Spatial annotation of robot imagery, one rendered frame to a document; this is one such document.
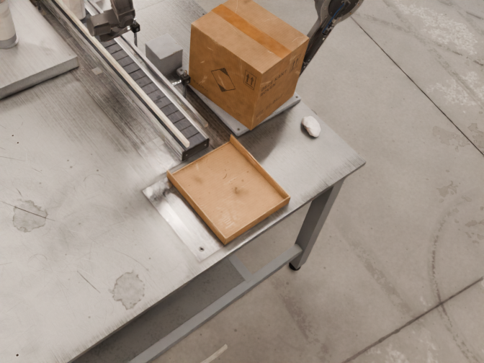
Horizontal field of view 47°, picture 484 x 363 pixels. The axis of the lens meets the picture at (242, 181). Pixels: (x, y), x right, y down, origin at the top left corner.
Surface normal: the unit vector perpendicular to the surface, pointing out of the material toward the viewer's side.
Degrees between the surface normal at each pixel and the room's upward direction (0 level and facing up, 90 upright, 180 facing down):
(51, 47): 0
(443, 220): 0
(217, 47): 90
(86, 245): 0
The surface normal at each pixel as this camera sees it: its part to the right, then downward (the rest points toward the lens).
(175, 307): 0.11, -0.56
